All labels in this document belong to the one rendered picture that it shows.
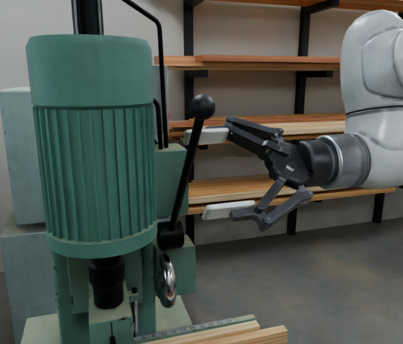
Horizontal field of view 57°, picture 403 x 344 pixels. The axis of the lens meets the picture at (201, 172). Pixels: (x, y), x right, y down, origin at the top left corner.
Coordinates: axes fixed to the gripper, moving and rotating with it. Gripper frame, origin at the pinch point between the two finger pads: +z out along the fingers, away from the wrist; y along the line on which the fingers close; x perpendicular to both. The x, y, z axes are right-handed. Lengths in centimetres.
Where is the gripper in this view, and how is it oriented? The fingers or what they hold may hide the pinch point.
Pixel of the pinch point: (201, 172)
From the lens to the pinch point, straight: 53.9
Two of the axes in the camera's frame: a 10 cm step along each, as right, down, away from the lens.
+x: 1.9, -5.9, -7.8
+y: -2.3, -8.0, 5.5
